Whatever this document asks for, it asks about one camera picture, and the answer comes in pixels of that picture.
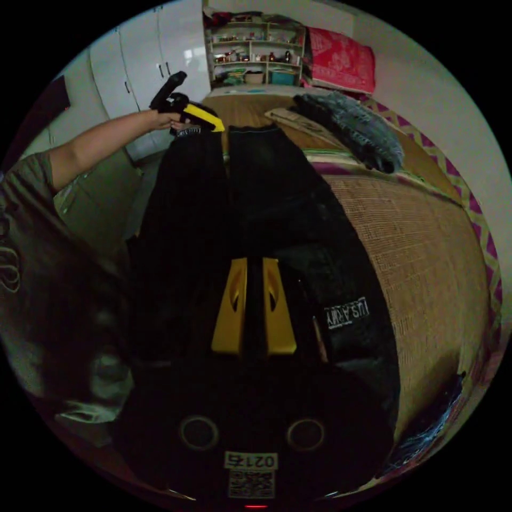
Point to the person's left forearm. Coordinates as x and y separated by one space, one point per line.
104 143

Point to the bed with woven mat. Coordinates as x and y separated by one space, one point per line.
420 260

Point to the person's left hand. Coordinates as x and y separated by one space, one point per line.
165 121

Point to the dark blue garment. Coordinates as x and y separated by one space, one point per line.
430 424

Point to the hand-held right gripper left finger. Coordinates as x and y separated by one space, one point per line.
229 320

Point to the white cupboard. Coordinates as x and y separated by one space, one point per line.
136 68

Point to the white shelf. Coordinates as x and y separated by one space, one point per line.
256 54

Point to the red patterned bag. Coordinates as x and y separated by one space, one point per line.
340 60

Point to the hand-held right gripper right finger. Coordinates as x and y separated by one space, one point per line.
280 320

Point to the black pants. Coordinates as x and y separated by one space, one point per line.
264 188

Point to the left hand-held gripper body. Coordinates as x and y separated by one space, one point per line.
173 103

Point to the pile of clothes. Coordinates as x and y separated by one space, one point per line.
356 126

